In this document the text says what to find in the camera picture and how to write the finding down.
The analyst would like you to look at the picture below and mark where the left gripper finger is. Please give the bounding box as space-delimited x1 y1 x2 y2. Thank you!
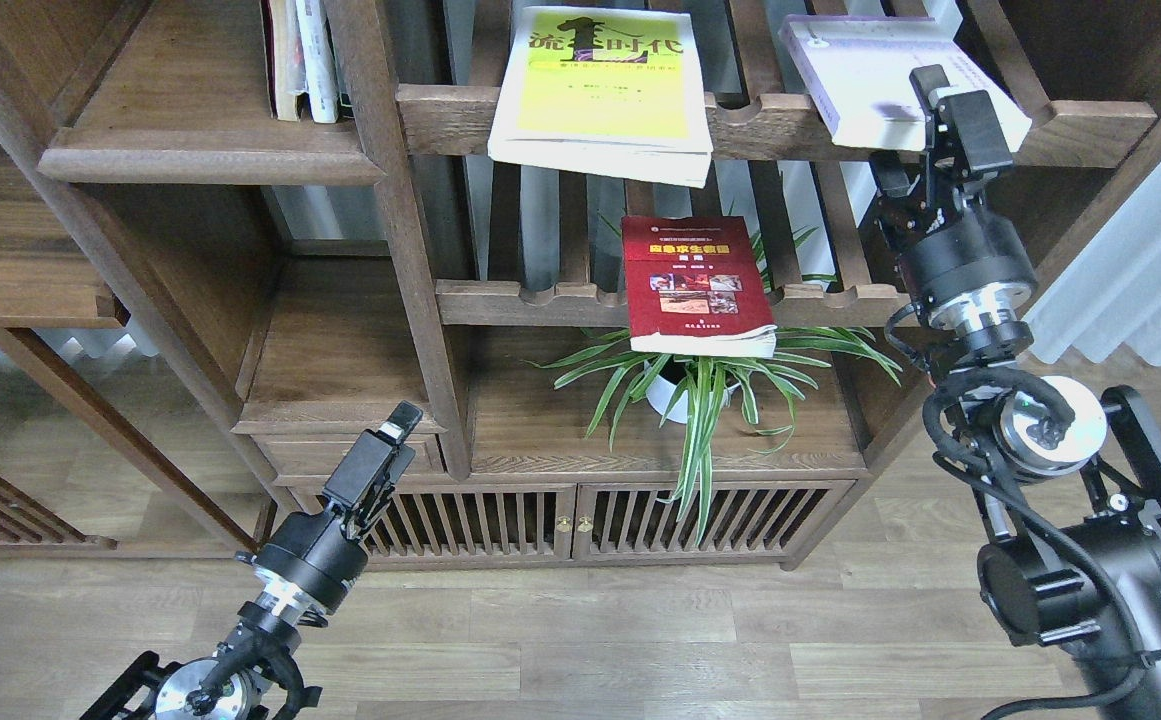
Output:
360 455 414 537
320 402 423 512

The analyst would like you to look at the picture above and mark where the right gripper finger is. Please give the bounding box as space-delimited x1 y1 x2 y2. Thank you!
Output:
909 65 1014 181
871 150 917 199

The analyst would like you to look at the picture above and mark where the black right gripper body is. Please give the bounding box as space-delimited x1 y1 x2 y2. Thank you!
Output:
874 174 1037 325

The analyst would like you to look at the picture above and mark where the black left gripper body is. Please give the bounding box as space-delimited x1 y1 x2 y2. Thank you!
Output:
235 489 368 615

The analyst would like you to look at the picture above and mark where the white lavender cover book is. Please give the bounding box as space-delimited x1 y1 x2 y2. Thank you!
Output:
780 15 1032 151

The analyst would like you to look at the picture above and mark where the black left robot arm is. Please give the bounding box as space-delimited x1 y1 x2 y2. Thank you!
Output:
85 402 423 719

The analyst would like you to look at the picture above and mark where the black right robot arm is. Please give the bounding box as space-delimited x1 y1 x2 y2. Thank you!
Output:
871 65 1161 719

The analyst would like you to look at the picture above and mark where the white pleated curtain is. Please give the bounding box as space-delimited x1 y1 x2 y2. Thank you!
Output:
1025 163 1161 366

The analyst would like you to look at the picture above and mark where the red cover book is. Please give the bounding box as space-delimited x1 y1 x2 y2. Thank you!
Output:
621 215 776 359

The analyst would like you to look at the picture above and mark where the white plant pot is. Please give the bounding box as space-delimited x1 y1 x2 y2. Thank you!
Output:
641 355 740 425

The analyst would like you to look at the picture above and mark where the dark wooden bookshelf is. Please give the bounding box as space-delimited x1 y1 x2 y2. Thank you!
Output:
0 1 1161 569

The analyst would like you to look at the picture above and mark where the yellow green cover book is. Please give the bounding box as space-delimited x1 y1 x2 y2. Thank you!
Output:
486 6 713 188

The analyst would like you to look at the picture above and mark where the green spider plant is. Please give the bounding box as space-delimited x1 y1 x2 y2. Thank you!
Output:
551 215 900 525

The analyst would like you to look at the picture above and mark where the upright dark green book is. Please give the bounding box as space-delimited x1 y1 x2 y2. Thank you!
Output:
330 44 355 118

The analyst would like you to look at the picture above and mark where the upright white book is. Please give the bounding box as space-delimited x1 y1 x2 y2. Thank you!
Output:
295 1 341 124

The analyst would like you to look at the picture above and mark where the upright beige book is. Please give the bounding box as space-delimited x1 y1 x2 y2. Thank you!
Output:
260 1 307 122

